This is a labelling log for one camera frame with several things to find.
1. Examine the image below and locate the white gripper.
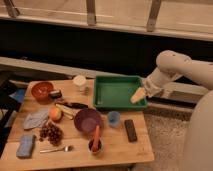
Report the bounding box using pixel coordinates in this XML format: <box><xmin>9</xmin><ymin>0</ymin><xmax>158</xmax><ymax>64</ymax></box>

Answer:
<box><xmin>130</xmin><ymin>76</ymin><xmax>164</xmax><ymax>104</ymax></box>

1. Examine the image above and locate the orange red pepper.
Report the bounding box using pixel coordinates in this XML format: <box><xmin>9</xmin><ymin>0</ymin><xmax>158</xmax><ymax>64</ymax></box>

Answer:
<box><xmin>92</xmin><ymin>125</ymin><xmax>100</xmax><ymax>152</ymax></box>

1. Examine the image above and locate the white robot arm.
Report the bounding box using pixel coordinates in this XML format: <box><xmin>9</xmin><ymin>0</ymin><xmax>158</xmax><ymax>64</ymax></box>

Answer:
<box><xmin>130</xmin><ymin>50</ymin><xmax>213</xmax><ymax>103</ymax></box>

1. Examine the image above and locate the purple bowl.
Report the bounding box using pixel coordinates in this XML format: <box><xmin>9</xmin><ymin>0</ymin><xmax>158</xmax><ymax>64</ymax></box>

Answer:
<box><xmin>74</xmin><ymin>108</ymin><xmax>102</xmax><ymax>134</ymax></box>

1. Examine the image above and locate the orange red bowl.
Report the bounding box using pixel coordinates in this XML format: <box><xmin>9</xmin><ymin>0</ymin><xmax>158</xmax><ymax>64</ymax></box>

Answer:
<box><xmin>31</xmin><ymin>81</ymin><xmax>54</xmax><ymax>101</ymax></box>

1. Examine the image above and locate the green plastic tray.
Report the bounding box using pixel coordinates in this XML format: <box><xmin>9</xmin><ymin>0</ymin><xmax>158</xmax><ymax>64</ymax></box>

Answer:
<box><xmin>93</xmin><ymin>76</ymin><xmax>147</xmax><ymax>111</ymax></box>

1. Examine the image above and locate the small blue cup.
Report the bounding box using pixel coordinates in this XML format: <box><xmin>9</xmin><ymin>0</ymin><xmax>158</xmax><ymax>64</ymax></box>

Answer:
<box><xmin>107</xmin><ymin>111</ymin><xmax>120</xmax><ymax>127</ymax></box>

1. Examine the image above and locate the black remote bar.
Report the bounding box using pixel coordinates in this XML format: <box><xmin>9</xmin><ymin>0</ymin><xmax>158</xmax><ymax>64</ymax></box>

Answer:
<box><xmin>124</xmin><ymin>119</ymin><xmax>137</xmax><ymax>142</ymax></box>

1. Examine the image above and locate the white plastic cup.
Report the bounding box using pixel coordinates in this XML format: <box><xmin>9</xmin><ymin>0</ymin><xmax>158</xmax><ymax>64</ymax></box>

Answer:
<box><xmin>73</xmin><ymin>75</ymin><xmax>86</xmax><ymax>92</ymax></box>

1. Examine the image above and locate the wooden spatula stick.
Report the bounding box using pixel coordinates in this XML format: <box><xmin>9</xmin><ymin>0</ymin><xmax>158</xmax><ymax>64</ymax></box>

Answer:
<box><xmin>56</xmin><ymin>104</ymin><xmax>75</xmax><ymax>120</ymax></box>

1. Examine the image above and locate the small dark can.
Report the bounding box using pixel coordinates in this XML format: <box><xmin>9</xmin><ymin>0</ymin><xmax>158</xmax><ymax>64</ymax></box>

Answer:
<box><xmin>49</xmin><ymin>90</ymin><xmax>62</xmax><ymax>99</ymax></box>

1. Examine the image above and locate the red yellow apple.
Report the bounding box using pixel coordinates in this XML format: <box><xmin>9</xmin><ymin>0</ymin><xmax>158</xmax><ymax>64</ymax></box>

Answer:
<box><xmin>49</xmin><ymin>107</ymin><xmax>62</xmax><ymax>122</ymax></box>

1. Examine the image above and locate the bunch of red grapes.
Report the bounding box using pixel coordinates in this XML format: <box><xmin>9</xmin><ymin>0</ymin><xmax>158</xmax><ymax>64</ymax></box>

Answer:
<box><xmin>39</xmin><ymin>122</ymin><xmax>63</xmax><ymax>146</ymax></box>

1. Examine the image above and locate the grey cloth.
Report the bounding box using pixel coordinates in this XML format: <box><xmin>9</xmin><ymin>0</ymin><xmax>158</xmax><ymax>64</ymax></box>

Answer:
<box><xmin>23</xmin><ymin>110</ymin><xmax>48</xmax><ymax>130</ymax></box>

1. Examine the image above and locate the blue sponge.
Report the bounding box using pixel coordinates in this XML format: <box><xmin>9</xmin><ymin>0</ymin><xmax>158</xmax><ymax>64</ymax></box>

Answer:
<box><xmin>16</xmin><ymin>134</ymin><xmax>36</xmax><ymax>159</ymax></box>

